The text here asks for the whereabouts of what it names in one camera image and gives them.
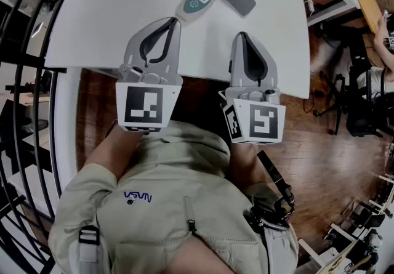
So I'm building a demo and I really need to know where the black metal railing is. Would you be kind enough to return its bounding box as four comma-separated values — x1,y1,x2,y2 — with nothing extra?
0,0,90,274

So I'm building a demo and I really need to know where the yellow wooden desk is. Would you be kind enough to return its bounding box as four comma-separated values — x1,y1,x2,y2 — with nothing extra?
349,0,386,34

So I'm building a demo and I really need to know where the black cable harness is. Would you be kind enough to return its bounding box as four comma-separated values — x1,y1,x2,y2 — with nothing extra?
251,150,297,231

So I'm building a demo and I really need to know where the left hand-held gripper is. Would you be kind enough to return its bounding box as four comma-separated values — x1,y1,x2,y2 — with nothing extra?
115,17,184,134

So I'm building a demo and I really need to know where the person's right forearm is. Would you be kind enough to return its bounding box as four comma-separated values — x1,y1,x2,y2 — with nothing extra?
227,142,272,191

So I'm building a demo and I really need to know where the person's left forearm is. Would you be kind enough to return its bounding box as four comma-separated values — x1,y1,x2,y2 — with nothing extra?
82,121,145,182

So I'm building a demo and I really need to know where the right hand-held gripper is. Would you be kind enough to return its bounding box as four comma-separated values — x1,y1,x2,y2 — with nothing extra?
217,31,287,145

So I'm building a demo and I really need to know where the black office chair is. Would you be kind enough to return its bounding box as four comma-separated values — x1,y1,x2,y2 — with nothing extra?
313,46,394,139

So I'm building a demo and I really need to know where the grey strap with black buckle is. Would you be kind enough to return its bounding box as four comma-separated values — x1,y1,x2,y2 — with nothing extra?
78,225,104,274

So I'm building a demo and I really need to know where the beige t-shirt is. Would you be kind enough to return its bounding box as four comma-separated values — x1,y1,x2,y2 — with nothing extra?
47,120,299,274

